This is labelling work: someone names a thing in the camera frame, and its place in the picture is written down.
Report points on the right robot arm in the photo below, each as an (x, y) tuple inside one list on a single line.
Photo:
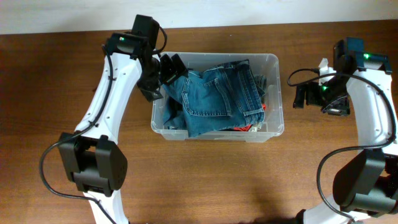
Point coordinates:
[(358, 82)]

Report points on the black red grey garment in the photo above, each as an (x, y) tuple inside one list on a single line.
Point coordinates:
[(249, 128)]

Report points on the dark blue jeans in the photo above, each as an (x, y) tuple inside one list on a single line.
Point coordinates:
[(218, 99)]

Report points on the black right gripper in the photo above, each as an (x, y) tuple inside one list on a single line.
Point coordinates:
[(337, 106)]

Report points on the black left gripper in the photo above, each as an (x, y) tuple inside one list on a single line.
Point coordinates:
[(171, 67)]

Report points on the small blue denim cloth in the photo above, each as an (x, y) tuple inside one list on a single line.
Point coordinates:
[(173, 117)]

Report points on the clear plastic storage bin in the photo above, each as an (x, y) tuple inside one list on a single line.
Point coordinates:
[(261, 64)]

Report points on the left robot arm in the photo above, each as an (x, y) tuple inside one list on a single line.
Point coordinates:
[(90, 155)]

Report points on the light blue jeans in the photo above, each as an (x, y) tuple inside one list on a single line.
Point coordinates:
[(261, 84)]

